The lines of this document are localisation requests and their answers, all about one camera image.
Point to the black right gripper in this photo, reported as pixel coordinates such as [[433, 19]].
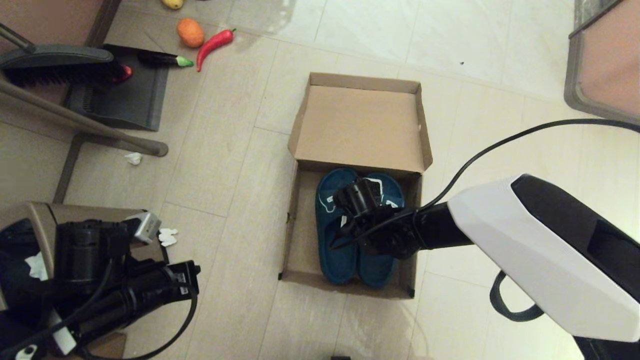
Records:
[[380, 230]]

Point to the brown cardboard shoe box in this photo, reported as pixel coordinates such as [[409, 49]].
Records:
[[357, 125]]

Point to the black dustpan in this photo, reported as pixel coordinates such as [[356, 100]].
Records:
[[129, 102]]

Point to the black bin liner bag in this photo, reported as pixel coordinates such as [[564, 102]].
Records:
[[12, 245]]

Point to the orange toy fruit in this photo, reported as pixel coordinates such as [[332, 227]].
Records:
[[190, 33]]

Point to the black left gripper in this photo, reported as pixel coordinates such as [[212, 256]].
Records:
[[90, 250]]

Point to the crumpled white tissue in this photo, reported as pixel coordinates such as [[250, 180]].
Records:
[[36, 266], [134, 159], [169, 237]]

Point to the small red toy fruit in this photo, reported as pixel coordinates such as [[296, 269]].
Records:
[[125, 74]]

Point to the dark toy eggplant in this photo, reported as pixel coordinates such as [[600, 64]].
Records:
[[159, 59]]

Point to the brown table with grey rim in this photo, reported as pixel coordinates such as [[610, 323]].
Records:
[[610, 57]]

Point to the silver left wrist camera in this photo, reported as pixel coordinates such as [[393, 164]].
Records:
[[144, 227]]

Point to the brown furniture panel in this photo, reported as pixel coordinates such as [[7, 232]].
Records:
[[50, 19]]

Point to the brown plastic trash bin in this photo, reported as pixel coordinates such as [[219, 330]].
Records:
[[40, 215]]

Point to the black broom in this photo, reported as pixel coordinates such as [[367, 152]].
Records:
[[59, 55]]

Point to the red toy chili pepper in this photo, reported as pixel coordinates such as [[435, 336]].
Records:
[[214, 45]]

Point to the blue slipper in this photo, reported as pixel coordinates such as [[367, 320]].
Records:
[[335, 260], [380, 272]]

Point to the brown metal furniture frame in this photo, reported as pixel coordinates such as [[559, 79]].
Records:
[[75, 121]]

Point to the yellow toy mango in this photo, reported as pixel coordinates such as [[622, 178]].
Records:
[[172, 3]]

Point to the closed brown cardboard carton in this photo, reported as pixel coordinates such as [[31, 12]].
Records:
[[112, 345]]

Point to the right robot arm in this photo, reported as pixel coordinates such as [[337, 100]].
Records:
[[540, 245]]

